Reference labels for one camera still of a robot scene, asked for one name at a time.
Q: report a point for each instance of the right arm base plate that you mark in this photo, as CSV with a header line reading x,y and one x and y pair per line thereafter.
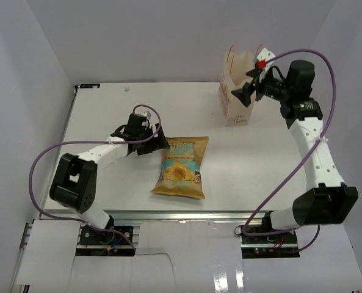
x,y
269,247

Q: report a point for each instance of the kettle chips bag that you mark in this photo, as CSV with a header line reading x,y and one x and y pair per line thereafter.
x,y
180,173

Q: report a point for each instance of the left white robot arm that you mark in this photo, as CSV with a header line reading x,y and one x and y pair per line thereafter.
x,y
74,183

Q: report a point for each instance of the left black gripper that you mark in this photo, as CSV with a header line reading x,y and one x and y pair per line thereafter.
x,y
159,142

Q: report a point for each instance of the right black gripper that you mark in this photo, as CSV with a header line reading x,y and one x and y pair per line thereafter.
x,y
245,93

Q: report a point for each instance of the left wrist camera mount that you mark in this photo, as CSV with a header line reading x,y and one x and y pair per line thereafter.
x,y
139,122

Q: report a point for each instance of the aluminium front rail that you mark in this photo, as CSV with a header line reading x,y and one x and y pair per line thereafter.
x,y
183,216

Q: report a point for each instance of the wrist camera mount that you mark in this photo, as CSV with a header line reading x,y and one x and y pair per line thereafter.
x,y
139,122
263,59

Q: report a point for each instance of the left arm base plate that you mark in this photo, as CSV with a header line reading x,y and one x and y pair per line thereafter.
x,y
96,243

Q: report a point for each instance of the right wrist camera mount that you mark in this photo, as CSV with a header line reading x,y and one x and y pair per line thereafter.
x,y
263,59

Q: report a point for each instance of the beige paper bag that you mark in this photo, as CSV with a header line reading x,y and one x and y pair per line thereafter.
x,y
233,78

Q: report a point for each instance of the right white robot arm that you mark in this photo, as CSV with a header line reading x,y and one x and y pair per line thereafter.
x,y
328,199

